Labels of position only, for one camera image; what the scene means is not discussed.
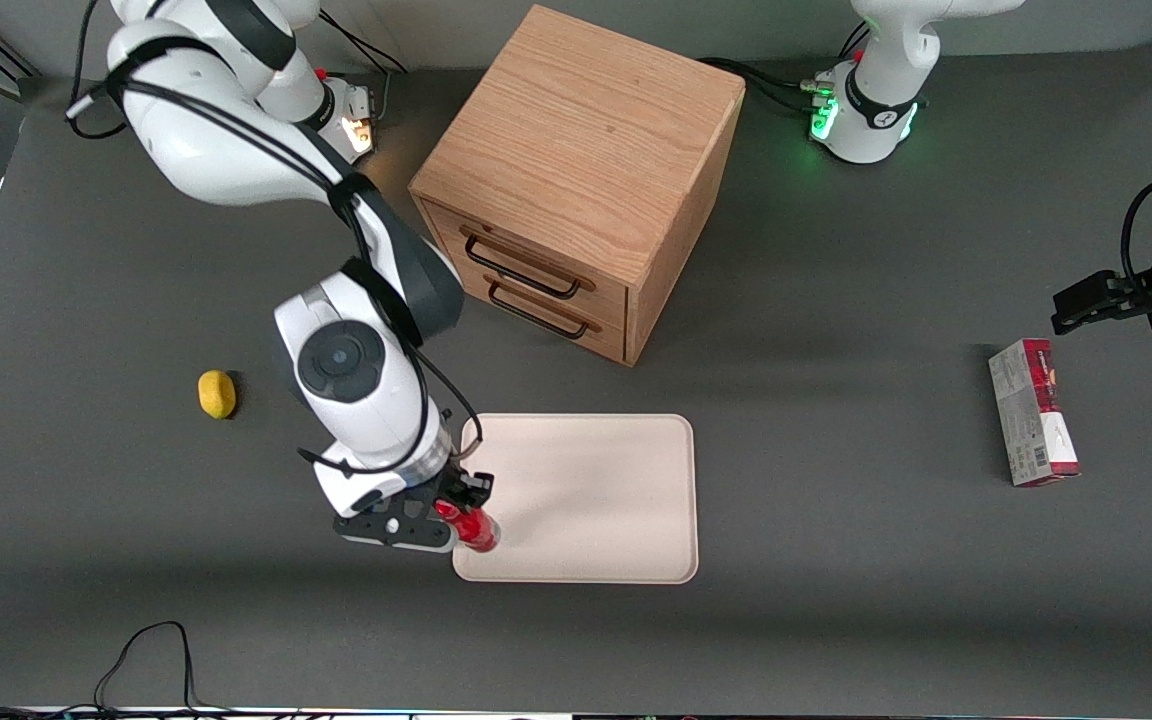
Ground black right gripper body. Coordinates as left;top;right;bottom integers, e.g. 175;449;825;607
333;478;459;554

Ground red coke bottle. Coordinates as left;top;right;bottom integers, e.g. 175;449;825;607
433;501;501;555

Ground beige plastic tray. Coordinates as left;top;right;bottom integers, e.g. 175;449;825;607
452;413;700;586

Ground grey and red carton box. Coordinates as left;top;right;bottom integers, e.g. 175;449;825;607
988;339;1082;488

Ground yellow lemon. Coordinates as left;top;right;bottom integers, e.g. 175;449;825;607
198;370;238;421

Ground wooden two-drawer cabinet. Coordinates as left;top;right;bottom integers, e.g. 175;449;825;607
408;4;746;369

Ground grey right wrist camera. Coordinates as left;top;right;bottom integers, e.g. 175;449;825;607
314;458;415;518

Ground black drawer handle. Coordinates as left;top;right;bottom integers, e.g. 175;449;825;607
487;282;591;341
462;232;585;301

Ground black cable at table edge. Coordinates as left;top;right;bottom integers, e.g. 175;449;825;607
0;621;237;719

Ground black left arm base cables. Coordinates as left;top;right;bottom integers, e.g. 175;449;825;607
698;20;872;117

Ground black arm base cables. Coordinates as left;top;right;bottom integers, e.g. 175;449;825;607
316;10;411;126
698;20;872;117

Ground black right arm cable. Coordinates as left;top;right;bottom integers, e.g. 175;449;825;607
66;0;484;476

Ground black right arm base cables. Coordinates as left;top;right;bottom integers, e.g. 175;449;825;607
316;10;411;126

